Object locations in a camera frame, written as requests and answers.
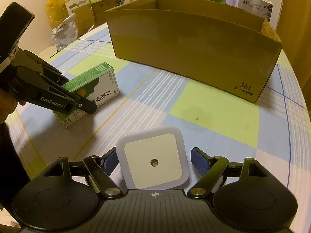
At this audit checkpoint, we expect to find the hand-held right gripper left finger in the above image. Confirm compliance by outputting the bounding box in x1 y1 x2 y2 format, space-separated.
44 148 123 198

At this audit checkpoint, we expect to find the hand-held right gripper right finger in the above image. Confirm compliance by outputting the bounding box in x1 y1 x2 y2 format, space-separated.
187 147 268 199

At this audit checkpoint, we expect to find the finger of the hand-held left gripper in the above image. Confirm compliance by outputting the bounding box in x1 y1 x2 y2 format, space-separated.
38 61 71 88
61 90 98 114

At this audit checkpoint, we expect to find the green white medicine box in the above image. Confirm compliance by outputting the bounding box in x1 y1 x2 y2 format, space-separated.
52 62 121 129

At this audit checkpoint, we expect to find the white square night light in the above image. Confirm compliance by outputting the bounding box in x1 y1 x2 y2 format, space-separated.
116 125 190 190

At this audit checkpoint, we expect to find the large cardboard box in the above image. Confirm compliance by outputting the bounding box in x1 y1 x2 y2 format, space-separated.
104 0 284 105

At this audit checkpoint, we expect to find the checkered cloth desktop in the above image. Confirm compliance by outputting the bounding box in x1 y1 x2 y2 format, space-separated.
5 22 308 224

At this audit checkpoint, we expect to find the person's left hand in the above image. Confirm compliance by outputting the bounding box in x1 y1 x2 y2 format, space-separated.
0 87 17 125

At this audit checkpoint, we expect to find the crumpled white plastic bag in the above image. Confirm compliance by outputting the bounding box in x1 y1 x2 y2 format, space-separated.
51 13 80 52

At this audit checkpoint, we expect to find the yellow plastic bag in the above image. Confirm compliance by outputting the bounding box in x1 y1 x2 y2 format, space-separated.
46 0 75 26

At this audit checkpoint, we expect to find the white carved chair back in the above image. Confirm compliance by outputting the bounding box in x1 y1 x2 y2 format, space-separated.
65 0 92 18

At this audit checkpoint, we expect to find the brown cardboard storage box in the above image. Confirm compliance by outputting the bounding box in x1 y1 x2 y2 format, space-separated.
72 0 117 36

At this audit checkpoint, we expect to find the white humidifier box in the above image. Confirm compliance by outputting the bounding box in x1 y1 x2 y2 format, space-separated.
238 0 274 21

